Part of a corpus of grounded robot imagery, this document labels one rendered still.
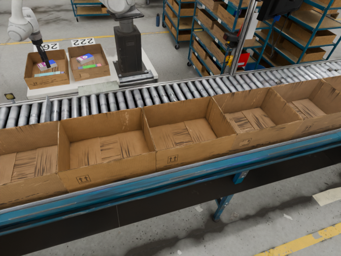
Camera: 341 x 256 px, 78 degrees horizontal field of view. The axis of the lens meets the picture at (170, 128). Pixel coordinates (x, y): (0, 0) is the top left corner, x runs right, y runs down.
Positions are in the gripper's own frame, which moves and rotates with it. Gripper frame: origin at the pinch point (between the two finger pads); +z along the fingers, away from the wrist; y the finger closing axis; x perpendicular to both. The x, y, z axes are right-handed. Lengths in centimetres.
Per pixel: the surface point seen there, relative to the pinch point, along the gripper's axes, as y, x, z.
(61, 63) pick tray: -1.6, -10.6, 4.0
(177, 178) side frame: -152, -5, -11
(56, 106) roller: -51, 14, 5
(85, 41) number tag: 2.9, -37.9, -6.1
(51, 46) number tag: 11.2, -11.0, -6.2
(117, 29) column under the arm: -36, -49, -28
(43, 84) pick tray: -25.6, 12.2, 1.4
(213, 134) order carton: -144, -40, -9
